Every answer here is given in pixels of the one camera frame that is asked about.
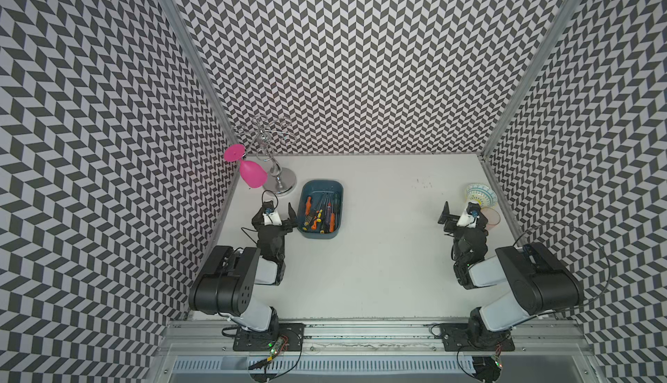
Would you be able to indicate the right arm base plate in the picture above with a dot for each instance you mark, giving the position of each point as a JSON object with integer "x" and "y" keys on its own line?
{"x": 461, "y": 336}

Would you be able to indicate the green handled screwdriver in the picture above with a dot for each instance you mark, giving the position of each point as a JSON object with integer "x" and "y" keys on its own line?
{"x": 336, "y": 204}

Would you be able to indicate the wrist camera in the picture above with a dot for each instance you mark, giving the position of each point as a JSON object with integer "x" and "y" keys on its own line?
{"x": 470, "y": 215}
{"x": 270, "y": 215}

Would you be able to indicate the patterned ceramic bowl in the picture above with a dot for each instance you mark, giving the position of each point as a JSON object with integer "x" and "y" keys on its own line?
{"x": 482, "y": 194}

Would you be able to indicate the small orange black screwdriver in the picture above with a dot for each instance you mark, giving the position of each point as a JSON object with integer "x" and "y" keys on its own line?
{"x": 308, "y": 206}

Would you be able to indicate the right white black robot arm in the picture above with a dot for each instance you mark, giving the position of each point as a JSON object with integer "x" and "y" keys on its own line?
{"x": 538, "y": 281}

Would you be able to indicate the chrome glass holder stand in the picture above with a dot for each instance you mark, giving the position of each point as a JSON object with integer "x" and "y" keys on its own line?
{"x": 263, "y": 136}

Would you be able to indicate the small yellow black screwdriver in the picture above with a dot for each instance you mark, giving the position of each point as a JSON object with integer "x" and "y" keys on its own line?
{"x": 307, "y": 222}

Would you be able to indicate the pink plastic wine glass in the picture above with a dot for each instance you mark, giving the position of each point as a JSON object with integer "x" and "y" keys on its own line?
{"x": 252, "y": 173}

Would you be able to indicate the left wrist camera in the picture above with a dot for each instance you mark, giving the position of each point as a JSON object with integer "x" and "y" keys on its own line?
{"x": 270, "y": 215}

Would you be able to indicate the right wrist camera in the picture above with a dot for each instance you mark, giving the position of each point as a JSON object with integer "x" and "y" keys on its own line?
{"x": 470, "y": 215}

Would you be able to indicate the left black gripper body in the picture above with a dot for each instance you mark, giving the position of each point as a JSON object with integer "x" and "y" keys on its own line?
{"x": 285, "y": 227}

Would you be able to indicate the pink translucent cup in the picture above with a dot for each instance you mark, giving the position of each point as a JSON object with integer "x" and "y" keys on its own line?
{"x": 493, "y": 217}

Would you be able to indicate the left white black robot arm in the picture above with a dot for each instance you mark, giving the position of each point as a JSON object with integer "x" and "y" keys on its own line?
{"x": 227, "y": 280}

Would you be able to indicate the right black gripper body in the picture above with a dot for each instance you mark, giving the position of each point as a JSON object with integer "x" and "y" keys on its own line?
{"x": 451, "y": 227}

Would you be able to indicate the long orange black screwdriver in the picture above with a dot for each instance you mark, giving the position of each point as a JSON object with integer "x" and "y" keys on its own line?
{"x": 332, "y": 224}

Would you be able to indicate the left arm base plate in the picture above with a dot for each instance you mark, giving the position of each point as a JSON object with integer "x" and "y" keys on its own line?
{"x": 256, "y": 342}

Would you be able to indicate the teal plastic storage box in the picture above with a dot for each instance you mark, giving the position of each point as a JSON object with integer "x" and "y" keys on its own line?
{"x": 317, "y": 188}

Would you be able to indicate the aluminium front rail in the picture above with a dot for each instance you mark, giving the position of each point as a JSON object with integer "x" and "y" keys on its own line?
{"x": 428, "y": 337}

